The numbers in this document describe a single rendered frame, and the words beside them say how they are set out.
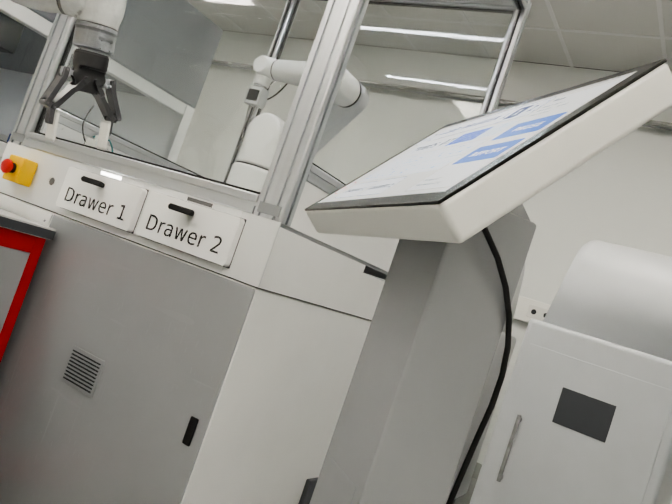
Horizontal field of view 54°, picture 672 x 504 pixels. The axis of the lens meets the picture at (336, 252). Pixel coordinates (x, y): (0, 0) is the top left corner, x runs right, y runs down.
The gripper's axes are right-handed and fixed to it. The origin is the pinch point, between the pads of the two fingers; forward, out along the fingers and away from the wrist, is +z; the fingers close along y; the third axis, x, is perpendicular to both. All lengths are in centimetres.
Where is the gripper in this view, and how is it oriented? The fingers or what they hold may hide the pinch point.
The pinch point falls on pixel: (77, 140)
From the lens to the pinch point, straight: 164.8
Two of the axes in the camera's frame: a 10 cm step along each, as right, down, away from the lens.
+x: -8.1, -2.5, 5.2
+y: 5.4, 0.2, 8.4
